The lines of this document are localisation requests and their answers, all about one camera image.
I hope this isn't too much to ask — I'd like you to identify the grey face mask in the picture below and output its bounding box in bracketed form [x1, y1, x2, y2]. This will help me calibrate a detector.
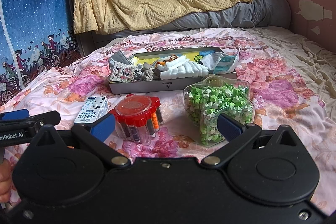
[109, 50, 133, 65]

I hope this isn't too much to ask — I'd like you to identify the white quilted baby cloth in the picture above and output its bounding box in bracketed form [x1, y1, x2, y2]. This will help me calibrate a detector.
[160, 61, 209, 80]

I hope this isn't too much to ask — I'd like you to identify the grey beige sock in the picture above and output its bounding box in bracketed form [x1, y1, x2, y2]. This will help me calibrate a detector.
[141, 62, 161, 81]

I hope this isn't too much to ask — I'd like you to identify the orange cloth piece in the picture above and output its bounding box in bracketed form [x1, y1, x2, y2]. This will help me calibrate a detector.
[154, 55, 178, 67]

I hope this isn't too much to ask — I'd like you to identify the striped pastel cloth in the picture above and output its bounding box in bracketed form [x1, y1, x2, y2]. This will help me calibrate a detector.
[156, 55, 188, 72]

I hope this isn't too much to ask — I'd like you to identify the person's left hand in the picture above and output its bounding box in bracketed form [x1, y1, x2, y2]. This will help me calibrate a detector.
[0, 159, 12, 202]

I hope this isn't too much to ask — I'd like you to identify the small blue white milk carton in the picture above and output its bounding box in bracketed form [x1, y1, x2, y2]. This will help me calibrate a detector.
[74, 96, 108, 124]

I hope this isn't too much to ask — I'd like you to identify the red lid tube container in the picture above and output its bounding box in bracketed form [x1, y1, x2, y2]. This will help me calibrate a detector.
[109, 94, 163, 145]

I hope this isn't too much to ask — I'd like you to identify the clear jar of green stars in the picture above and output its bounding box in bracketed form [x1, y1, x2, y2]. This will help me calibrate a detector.
[183, 75, 255, 146]

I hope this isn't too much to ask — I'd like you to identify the floral pink bed sheet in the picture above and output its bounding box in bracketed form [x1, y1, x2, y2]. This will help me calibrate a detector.
[1, 27, 335, 214]

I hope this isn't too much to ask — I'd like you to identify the blue bicycle print curtain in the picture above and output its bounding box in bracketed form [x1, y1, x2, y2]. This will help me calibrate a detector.
[1, 0, 80, 105]

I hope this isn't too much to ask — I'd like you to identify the shallow tray with cartoon print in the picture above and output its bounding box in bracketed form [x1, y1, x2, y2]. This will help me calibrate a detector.
[108, 47, 237, 94]

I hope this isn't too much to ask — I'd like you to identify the grey rolled duvet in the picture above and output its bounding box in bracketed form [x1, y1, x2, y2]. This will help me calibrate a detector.
[105, 0, 292, 41]

